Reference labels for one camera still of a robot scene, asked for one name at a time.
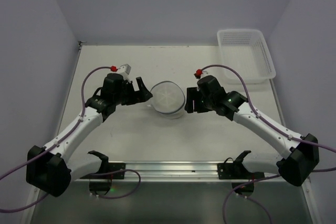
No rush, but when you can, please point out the white mesh laundry bag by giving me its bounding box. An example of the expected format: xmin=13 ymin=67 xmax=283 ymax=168
xmin=146 ymin=80 xmax=186 ymax=119

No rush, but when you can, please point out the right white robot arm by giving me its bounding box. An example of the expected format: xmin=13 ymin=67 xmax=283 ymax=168
xmin=185 ymin=75 xmax=319 ymax=186

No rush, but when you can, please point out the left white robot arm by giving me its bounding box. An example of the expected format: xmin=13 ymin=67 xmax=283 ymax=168
xmin=26 ymin=73 xmax=153 ymax=197

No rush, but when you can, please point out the white plastic basket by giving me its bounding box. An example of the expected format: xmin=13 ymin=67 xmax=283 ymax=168
xmin=217 ymin=29 xmax=276 ymax=84

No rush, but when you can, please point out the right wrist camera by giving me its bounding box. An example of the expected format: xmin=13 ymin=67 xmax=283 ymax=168
xmin=194 ymin=69 xmax=209 ymax=79

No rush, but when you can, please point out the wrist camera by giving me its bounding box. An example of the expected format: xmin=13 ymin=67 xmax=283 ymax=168
xmin=117 ymin=64 xmax=131 ymax=76
xmin=194 ymin=69 xmax=209 ymax=79

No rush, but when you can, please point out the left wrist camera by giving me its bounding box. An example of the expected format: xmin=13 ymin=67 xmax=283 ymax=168
xmin=117 ymin=64 xmax=131 ymax=76

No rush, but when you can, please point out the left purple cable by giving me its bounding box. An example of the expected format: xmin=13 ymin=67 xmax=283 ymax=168
xmin=0 ymin=65 xmax=141 ymax=213

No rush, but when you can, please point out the purple cable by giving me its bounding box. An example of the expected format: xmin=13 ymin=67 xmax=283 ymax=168
xmin=193 ymin=63 xmax=336 ymax=224
xmin=0 ymin=65 xmax=141 ymax=213

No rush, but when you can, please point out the aluminium mounting rail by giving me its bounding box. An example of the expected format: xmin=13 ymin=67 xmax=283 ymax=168
xmin=76 ymin=160 xmax=266 ymax=182

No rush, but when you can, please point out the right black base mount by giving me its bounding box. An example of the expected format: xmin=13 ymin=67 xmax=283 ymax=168
xmin=216 ymin=150 xmax=265 ymax=199

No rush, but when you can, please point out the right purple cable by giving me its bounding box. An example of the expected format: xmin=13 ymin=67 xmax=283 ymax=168
xmin=193 ymin=63 xmax=336 ymax=224

